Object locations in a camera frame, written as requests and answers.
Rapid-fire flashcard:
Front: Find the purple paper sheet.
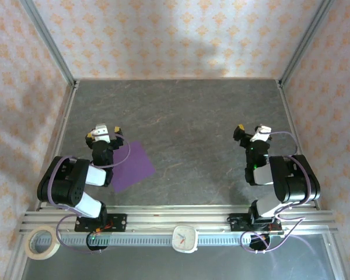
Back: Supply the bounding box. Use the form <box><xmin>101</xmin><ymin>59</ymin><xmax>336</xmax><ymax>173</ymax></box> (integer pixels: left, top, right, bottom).
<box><xmin>110</xmin><ymin>141</ymin><xmax>156</xmax><ymax>193</ymax></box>

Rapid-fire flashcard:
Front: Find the white square clock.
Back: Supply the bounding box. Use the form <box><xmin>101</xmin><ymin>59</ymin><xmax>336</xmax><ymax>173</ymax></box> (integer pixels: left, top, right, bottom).
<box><xmin>171</xmin><ymin>225</ymin><xmax>200</xmax><ymax>254</ymax></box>

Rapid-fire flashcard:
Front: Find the grey metal shelf panel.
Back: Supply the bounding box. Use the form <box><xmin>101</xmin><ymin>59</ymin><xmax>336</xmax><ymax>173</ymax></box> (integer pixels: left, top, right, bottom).
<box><xmin>20</xmin><ymin>233</ymin><xmax>338</xmax><ymax>280</ymax></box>

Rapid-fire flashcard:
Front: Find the beige masking tape roll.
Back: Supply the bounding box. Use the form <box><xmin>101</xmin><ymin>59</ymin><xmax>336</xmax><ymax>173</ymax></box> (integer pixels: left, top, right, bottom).
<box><xmin>27</xmin><ymin>225</ymin><xmax>61</xmax><ymax>260</ymax></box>

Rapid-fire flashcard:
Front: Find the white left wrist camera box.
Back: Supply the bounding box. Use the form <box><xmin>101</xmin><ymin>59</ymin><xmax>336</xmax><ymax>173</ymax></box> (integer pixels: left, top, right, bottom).
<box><xmin>93</xmin><ymin>124</ymin><xmax>110</xmax><ymax>143</ymax></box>

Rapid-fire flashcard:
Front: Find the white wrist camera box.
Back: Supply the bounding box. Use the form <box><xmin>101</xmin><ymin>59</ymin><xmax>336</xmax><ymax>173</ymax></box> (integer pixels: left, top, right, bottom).
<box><xmin>93</xmin><ymin>124</ymin><xmax>110</xmax><ymax>143</ymax></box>
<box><xmin>250</xmin><ymin>124</ymin><xmax>272</xmax><ymax>143</ymax></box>

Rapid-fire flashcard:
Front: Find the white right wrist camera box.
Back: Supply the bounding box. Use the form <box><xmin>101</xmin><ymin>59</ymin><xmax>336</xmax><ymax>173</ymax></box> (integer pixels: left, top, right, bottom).
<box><xmin>250</xmin><ymin>124</ymin><xmax>272</xmax><ymax>143</ymax></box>

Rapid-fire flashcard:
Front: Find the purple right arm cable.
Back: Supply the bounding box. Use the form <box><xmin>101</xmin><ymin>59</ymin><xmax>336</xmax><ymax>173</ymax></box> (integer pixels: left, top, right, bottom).
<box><xmin>240</xmin><ymin>130</ymin><xmax>313</xmax><ymax>254</ymax></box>

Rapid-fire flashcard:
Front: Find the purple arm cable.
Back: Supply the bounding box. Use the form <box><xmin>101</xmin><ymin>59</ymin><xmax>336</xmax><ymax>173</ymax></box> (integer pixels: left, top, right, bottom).
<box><xmin>48</xmin><ymin>132</ymin><xmax>131</xmax><ymax>254</ymax></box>
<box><xmin>240</xmin><ymin>130</ymin><xmax>313</xmax><ymax>254</ymax></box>

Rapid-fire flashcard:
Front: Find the aluminium side rail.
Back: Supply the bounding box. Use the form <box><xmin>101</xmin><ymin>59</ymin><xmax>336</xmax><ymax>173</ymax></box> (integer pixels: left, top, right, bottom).
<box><xmin>36</xmin><ymin>80</ymin><xmax>80</xmax><ymax>211</ymax></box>
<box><xmin>276</xmin><ymin>80</ymin><xmax>320</xmax><ymax>211</ymax></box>

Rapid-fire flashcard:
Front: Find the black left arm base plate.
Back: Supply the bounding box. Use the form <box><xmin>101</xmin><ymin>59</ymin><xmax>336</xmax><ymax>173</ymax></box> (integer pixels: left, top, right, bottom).
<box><xmin>75</xmin><ymin>213</ymin><xmax>128</xmax><ymax>233</ymax></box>

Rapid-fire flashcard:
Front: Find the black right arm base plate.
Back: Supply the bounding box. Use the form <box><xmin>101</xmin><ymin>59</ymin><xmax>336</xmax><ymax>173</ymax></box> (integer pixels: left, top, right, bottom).
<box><xmin>229</xmin><ymin>212</ymin><xmax>284</xmax><ymax>234</ymax></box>

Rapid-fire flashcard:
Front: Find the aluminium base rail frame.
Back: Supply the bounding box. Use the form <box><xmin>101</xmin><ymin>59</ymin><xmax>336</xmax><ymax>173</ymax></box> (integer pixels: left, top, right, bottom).
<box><xmin>19</xmin><ymin>205</ymin><xmax>338</xmax><ymax>234</ymax></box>

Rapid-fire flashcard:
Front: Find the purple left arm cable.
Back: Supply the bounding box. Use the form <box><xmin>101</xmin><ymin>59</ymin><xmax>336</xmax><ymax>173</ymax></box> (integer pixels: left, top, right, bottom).
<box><xmin>48</xmin><ymin>132</ymin><xmax>131</xmax><ymax>254</ymax></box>

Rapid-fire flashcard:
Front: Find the grey slotted cable duct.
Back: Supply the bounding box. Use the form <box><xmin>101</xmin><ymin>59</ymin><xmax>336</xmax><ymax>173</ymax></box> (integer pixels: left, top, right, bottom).
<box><xmin>34</xmin><ymin>233</ymin><xmax>281</xmax><ymax>247</ymax></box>

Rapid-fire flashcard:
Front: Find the aluminium corner post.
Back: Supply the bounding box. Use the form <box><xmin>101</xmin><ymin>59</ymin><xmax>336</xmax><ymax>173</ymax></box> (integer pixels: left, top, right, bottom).
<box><xmin>19</xmin><ymin>0</ymin><xmax>78</xmax><ymax>88</ymax></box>
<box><xmin>278</xmin><ymin>0</ymin><xmax>336</xmax><ymax>88</ymax></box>

